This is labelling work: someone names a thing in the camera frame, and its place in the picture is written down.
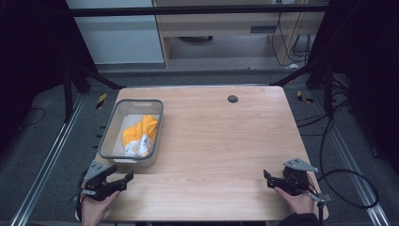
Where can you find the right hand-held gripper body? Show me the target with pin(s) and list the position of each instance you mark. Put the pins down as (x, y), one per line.
(296, 180)

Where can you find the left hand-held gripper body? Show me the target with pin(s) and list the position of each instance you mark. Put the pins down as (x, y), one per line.
(94, 171)

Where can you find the grey plastic basket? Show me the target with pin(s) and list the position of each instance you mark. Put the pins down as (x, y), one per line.
(109, 138)

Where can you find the yellow and white cloth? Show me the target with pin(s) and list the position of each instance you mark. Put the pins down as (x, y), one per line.
(141, 132)

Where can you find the person's right hand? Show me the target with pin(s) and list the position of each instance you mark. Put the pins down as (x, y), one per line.
(299, 202)

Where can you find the person's left hand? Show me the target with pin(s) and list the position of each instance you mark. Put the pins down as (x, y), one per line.
(94, 208)

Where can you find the yellow and black tape strip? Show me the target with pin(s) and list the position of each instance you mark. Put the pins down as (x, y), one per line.
(301, 96)
(101, 100)

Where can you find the black metal stand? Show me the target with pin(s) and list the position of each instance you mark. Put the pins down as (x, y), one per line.
(328, 91)
(67, 94)

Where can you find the grey table grommet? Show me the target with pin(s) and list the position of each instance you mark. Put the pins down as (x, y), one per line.
(232, 99)

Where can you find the dark curtain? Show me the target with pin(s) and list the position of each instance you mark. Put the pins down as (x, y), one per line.
(370, 69)
(28, 62)

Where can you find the white cabinet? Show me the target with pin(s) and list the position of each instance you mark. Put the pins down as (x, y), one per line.
(119, 40)

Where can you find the light wooden desk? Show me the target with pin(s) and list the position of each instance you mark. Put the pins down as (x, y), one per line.
(219, 23)

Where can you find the black horizontal bar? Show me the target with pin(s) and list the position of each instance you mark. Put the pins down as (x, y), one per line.
(188, 10)

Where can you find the metal floor rail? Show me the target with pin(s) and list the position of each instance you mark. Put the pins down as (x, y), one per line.
(354, 169)
(47, 163)

